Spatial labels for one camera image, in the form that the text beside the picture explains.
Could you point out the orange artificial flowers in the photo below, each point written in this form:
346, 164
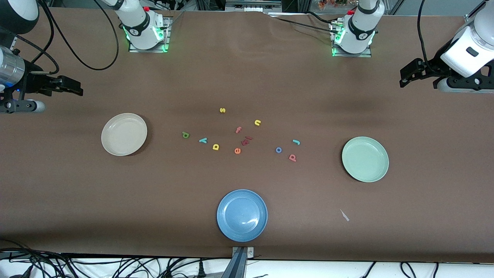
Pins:
328, 4

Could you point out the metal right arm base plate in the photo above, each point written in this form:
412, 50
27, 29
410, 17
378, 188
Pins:
148, 50

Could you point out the white power strip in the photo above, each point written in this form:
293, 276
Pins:
252, 4

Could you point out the blue plate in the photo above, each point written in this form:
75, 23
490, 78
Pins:
242, 215

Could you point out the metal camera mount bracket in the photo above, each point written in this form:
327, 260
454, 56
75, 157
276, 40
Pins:
237, 266

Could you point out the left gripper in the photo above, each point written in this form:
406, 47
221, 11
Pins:
431, 68

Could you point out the brown table cover sheet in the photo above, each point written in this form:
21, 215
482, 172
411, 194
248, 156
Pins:
77, 193

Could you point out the white paper scrap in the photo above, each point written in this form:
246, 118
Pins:
344, 216

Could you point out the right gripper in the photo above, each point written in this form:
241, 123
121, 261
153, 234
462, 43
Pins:
34, 83

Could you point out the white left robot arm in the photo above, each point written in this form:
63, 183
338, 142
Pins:
361, 34

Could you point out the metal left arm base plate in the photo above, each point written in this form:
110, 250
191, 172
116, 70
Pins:
353, 55

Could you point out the light green plate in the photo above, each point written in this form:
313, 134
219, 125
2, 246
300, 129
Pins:
365, 159

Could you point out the beige brown plate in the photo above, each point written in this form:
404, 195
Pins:
124, 134

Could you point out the aluminium frame rail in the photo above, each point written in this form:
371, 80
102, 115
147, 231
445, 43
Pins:
467, 18

